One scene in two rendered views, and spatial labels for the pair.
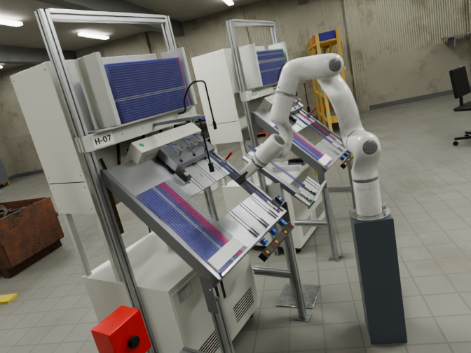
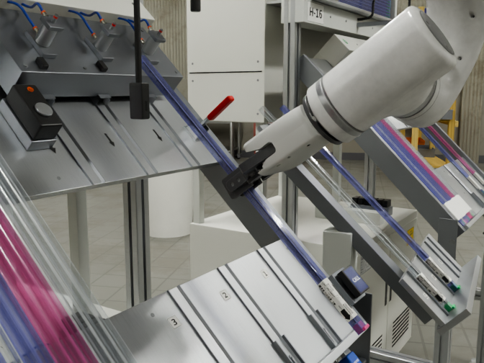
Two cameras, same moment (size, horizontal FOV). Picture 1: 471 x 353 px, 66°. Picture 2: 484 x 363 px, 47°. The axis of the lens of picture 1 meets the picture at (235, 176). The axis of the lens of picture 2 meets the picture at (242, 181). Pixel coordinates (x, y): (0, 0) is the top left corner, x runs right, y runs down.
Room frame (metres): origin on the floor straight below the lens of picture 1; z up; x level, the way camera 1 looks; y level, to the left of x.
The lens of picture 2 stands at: (1.01, -0.01, 1.10)
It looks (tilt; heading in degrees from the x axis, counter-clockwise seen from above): 9 degrees down; 359
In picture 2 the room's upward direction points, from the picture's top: straight up
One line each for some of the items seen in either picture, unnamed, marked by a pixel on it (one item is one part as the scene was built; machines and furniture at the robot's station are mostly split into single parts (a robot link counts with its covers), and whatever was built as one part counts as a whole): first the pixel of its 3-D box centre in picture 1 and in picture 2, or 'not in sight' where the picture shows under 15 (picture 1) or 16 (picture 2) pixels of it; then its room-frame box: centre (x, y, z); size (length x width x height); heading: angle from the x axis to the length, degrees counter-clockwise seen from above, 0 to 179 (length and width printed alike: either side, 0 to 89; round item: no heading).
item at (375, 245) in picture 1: (378, 275); not in sight; (1.66, -0.61, 0.35); 0.18 x 0.18 x 0.70; 77
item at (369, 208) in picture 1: (367, 196); not in sight; (1.66, -0.61, 0.79); 0.19 x 0.19 x 0.18
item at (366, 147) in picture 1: (364, 156); not in sight; (1.62, -0.61, 1.00); 0.19 x 0.12 x 0.24; 178
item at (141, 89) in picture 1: (145, 89); not in sight; (1.94, 0.35, 1.52); 0.51 x 0.13 x 0.27; 146
